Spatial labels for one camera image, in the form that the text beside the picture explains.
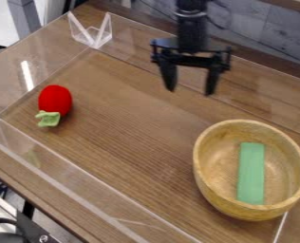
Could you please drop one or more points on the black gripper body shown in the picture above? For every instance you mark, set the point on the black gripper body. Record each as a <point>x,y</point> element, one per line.
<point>188,48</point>

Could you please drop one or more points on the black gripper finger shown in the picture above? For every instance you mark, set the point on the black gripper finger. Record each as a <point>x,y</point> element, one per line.
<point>169,74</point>
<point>212,80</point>

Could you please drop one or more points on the green rectangular block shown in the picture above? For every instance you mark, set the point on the green rectangular block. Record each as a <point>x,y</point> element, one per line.
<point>251,173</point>

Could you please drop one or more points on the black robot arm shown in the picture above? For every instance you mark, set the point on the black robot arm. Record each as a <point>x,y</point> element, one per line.
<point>188,7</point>

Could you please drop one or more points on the brown wooden bowl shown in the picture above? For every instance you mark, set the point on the brown wooden bowl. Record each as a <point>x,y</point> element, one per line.
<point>216,168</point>

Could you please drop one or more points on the red plush strawberry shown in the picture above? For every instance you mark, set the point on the red plush strawberry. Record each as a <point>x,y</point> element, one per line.
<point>55,105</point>

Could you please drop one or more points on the black equipment under table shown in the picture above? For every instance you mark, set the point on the black equipment under table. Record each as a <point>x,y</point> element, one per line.
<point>28,231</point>

